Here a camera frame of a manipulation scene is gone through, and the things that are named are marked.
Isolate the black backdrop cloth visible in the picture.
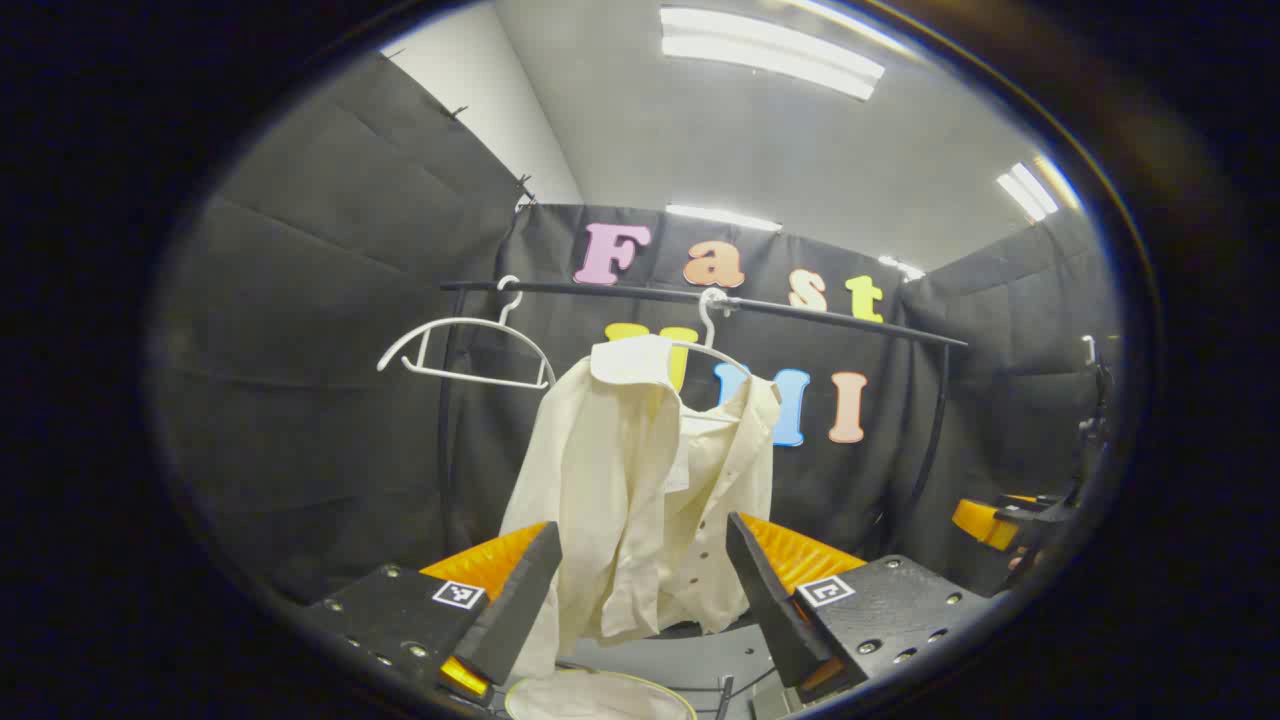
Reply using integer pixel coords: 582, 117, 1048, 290
150, 50, 1126, 611

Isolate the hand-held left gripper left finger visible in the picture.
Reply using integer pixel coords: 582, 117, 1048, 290
303, 520, 564, 704

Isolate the white laundry hamper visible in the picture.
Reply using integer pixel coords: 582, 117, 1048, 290
504, 668, 699, 720

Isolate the white plastic hanger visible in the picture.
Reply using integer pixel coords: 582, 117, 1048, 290
376, 275, 557, 391
668, 288, 783, 403

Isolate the black clothes rack rail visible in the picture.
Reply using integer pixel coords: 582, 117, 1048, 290
436, 278, 969, 546

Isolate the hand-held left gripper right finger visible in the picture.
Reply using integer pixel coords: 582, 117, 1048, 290
725, 510, 994, 693

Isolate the cream button shirt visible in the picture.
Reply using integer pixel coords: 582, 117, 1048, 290
498, 335, 783, 681

